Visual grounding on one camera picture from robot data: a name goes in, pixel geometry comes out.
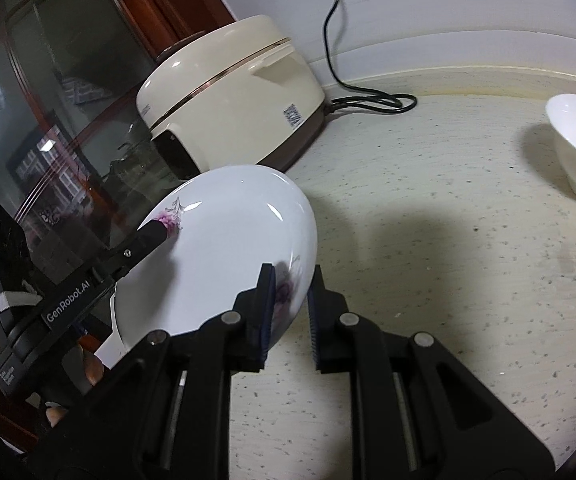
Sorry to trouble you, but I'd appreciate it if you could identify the person's left hand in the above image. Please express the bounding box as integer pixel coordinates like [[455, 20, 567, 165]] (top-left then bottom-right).
[[45, 342, 106, 428]]

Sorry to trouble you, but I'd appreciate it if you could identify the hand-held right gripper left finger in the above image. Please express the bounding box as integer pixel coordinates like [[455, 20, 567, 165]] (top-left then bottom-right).
[[23, 262, 276, 480]]

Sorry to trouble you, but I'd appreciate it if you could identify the large pink flower plate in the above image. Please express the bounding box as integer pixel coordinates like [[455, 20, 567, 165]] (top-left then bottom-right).
[[113, 164, 317, 356]]

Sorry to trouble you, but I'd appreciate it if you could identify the black power cable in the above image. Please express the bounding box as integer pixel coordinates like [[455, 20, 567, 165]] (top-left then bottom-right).
[[310, 0, 417, 117]]

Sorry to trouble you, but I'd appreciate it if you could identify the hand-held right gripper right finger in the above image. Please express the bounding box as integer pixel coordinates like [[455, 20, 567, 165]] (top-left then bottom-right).
[[307, 264, 556, 480]]

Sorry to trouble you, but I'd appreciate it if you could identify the cream rice cooker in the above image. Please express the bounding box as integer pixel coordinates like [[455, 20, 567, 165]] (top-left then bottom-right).
[[135, 15, 326, 181]]

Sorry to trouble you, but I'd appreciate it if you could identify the wooden glass cabinet door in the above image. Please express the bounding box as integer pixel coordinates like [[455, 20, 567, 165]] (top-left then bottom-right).
[[0, 0, 239, 311]]

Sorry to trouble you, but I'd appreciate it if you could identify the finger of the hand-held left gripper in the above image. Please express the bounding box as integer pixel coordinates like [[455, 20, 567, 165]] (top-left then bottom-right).
[[95, 220, 169, 286]]

